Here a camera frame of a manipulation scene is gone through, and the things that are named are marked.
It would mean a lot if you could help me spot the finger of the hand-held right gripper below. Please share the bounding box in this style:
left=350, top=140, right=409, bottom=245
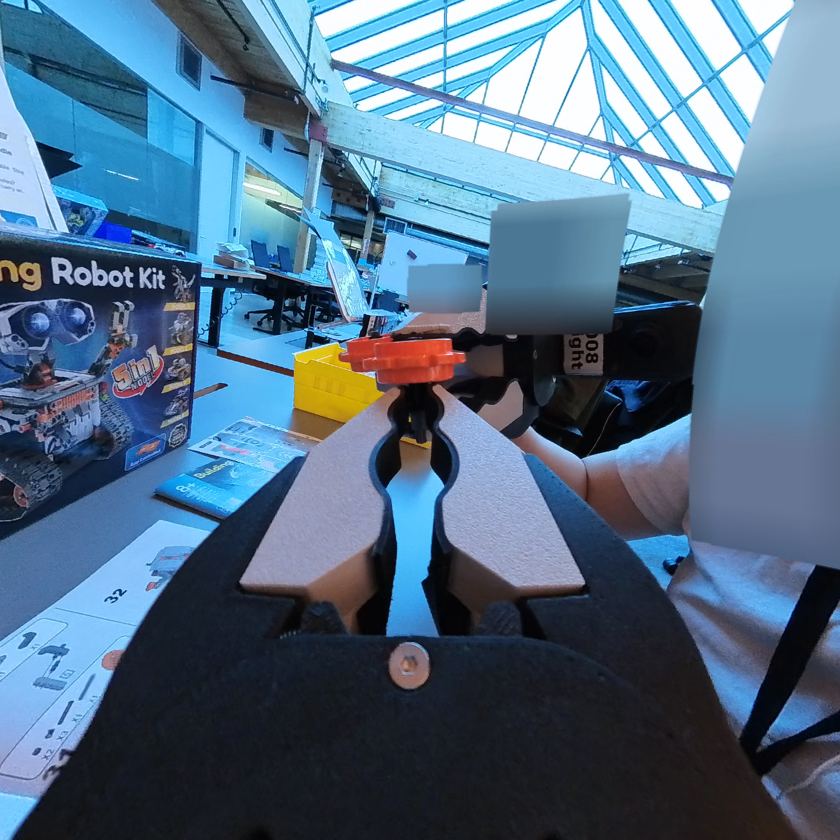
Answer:
left=451, top=336, right=527, bottom=432
left=369, top=311, right=490, bottom=340

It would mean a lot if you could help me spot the white board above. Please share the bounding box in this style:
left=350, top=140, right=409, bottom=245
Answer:
left=379, top=231, right=490, bottom=309

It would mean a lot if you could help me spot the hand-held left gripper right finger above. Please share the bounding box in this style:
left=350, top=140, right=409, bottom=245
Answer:
left=428, top=385, right=587, bottom=635

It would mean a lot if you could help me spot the blue thin booklet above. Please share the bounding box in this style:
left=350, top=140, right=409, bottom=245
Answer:
left=156, top=459, right=290, bottom=519

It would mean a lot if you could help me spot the black office chair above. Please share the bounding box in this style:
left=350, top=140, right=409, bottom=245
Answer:
left=276, top=244, right=309, bottom=332
left=246, top=238, right=280, bottom=329

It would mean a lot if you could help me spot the person's right forearm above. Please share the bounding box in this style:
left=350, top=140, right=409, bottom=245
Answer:
left=508, top=427, right=657, bottom=540

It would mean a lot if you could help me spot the white open instruction booklet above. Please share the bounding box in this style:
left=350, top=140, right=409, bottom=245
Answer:
left=0, top=521, right=211, bottom=782

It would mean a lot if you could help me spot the black lanyard strap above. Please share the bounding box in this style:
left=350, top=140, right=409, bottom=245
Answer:
left=740, top=564, right=840, bottom=778

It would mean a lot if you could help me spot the blue toy robot box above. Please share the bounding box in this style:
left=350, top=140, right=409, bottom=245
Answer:
left=0, top=223, right=201, bottom=539

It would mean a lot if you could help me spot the white printed task sheet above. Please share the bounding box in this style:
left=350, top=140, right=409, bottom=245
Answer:
left=0, top=62, right=68, bottom=232

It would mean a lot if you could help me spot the orange wheels grey beam assembly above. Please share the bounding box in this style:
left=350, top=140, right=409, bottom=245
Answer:
left=338, top=333, right=468, bottom=442

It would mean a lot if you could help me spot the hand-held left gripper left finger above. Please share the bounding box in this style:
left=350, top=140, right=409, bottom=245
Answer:
left=238, top=385, right=400, bottom=635

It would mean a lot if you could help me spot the yellow plastic bin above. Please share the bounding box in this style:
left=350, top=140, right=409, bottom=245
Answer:
left=293, top=343, right=434, bottom=448

